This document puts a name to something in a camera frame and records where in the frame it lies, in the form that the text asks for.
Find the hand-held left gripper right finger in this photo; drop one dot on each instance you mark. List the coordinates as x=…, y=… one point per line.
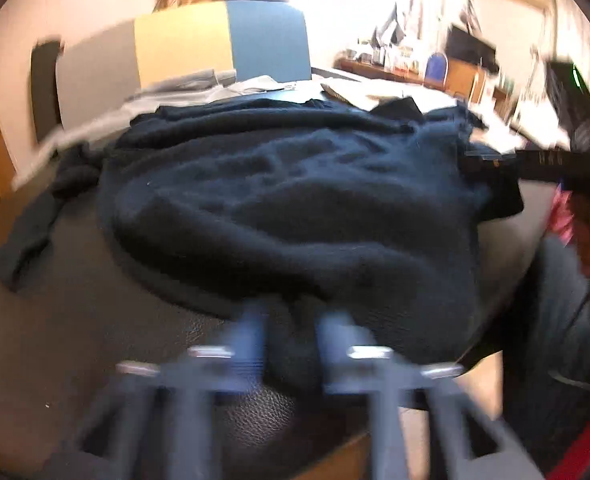
x=336, y=355

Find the person's grey trousers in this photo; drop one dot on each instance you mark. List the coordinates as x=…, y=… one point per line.
x=550, y=335

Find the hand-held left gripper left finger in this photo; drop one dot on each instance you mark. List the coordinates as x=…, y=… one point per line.
x=249, y=350

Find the grey yellow blue chair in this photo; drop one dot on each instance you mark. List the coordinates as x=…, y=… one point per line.
x=185, y=45

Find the grey garment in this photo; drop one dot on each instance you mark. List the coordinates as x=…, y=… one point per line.
x=190, y=82

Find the wooden sideboard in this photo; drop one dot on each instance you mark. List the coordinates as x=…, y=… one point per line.
x=357, y=66

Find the black upright post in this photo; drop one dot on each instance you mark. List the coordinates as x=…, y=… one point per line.
x=45, y=90

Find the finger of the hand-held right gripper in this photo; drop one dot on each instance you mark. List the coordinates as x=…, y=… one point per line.
x=525, y=162

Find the black monitor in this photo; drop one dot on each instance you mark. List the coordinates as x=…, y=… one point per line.
x=470, y=45

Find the black knit sweater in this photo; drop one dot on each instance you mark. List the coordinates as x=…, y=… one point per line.
x=275, y=210

